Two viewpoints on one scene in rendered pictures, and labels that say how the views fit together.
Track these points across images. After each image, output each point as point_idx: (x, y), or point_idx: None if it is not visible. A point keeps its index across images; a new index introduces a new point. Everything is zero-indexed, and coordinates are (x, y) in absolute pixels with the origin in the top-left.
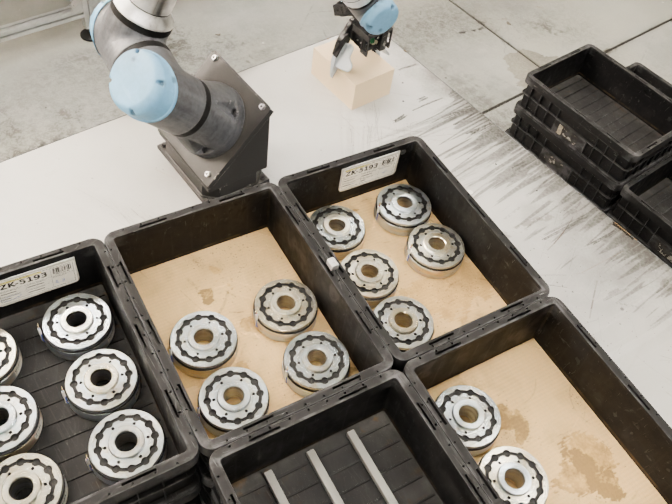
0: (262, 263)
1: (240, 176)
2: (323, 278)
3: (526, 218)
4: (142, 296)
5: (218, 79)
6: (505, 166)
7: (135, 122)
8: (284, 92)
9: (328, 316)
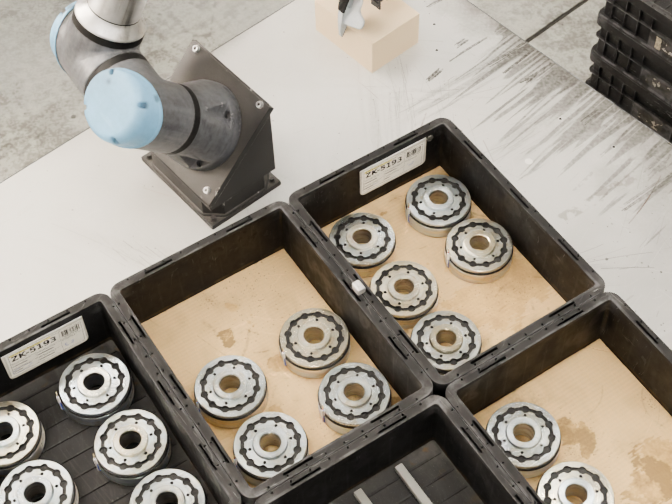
0: (283, 292)
1: (245, 185)
2: (351, 304)
3: (601, 185)
4: (157, 347)
5: (204, 74)
6: (572, 120)
7: None
8: (285, 61)
9: (363, 343)
